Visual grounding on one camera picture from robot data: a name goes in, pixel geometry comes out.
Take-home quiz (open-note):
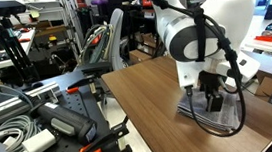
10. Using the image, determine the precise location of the white side table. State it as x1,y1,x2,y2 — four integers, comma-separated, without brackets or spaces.
242,22,272,63

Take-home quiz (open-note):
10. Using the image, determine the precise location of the black handheld power tool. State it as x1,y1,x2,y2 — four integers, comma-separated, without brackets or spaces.
27,97,100,150

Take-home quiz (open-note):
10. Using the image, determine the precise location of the grey green cable bundle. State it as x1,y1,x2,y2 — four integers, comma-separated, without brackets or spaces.
75,22,117,65

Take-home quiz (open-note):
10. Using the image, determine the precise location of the black perforated board table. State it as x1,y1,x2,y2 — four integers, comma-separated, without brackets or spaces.
0,65,132,152

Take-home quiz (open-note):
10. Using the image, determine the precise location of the red hand tool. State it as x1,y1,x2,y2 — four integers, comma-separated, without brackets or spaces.
254,33,272,44

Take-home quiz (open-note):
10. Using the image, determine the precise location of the brown cardboard box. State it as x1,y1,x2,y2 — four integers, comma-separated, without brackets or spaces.
128,47,163,67

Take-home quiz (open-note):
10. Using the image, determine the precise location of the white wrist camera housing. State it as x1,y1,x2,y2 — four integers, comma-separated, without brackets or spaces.
176,58,211,90

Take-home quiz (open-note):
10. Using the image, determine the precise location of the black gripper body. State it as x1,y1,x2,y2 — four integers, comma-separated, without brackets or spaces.
197,69,225,97

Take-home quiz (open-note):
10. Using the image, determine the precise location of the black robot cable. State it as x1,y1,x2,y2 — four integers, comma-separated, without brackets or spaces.
142,0,250,144

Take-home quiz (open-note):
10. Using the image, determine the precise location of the grey office chair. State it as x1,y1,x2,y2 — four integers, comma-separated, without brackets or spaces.
69,7,132,90

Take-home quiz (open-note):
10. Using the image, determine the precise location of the grey towel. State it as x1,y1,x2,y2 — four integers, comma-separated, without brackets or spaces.
175,85,246,137

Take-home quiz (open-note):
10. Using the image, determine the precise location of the purple cylindrical object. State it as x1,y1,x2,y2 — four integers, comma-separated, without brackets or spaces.
90,0,110,8

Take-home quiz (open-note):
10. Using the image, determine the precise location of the silver aluminium extrusion bar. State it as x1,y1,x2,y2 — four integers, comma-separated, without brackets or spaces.
0,80,64,131

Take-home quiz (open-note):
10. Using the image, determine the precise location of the small yellow object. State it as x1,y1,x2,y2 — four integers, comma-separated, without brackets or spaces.
47,34,58,44

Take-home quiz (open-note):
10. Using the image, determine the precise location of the black camera stand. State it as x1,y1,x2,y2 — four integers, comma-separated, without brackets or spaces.
0,14,41,87

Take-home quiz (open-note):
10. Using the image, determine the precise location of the white power adapter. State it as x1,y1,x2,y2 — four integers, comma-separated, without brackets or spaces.
20,127,59,152

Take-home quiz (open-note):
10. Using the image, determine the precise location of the small metal bracket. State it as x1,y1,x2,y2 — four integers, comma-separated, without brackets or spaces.
43,87,63,105

